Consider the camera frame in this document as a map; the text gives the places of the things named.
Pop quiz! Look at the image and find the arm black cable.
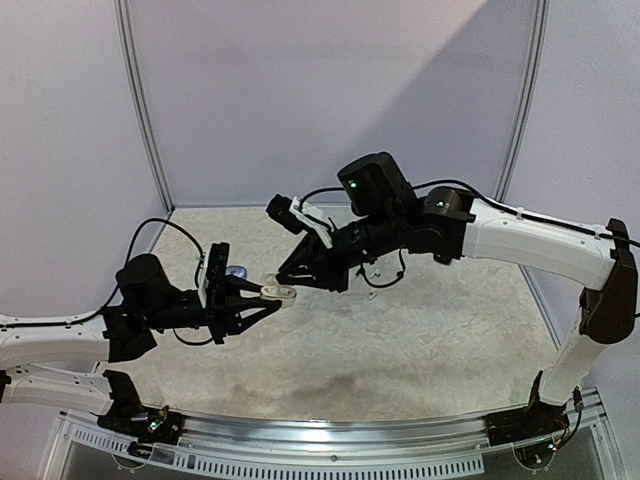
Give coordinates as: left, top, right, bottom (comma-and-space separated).
0, 217, 216, 347
294, 180, 640, 289

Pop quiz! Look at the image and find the aluminium frame post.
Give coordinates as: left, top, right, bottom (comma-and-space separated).
494, 0, 561, 351
114, 0, 175, 214

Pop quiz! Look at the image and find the right aluminium frame post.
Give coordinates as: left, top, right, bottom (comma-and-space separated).
494, 0, 561, 351

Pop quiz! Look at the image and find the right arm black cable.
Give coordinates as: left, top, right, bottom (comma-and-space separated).
294, 180, 640, 289

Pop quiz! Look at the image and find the blue-grey earbud charging case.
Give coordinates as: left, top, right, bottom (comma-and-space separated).
225, 265, 248, 279

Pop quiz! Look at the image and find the white earbud charging case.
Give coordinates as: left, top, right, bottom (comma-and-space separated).
260, 273, 297, 308

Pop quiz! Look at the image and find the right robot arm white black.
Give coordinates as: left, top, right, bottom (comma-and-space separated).
267, 152, 639, 436

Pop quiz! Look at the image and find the left aluminium frame post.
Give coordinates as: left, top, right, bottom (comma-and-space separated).
114, 0, 175, 214

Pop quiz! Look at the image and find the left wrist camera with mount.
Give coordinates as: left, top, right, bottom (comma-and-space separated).
197, 242, 230, 308

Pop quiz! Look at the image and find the aluminium front rail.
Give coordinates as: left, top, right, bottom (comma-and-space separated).
44, 389, 625, 479

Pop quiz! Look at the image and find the black earbud charging case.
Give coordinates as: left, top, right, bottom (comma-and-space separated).
433, 254, 452, 265

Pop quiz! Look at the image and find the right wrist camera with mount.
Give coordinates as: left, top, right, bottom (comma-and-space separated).
266, 194, 335, 249

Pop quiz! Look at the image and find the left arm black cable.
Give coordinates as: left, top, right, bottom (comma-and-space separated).
0, 217, 216, 347

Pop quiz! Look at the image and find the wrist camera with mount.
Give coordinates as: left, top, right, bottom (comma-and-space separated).
266, 194, 335, 249
197, 242, 230, 308

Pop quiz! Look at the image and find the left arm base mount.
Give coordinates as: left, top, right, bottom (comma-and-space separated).
97, 370, 185, 446

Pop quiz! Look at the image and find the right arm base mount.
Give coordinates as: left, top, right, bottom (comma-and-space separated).
483, 371, 584, 469

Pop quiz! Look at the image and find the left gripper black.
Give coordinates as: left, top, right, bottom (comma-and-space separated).
144, 274, 279, 345

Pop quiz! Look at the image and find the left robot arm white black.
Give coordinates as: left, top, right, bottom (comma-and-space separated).
1, 254, 297, 434

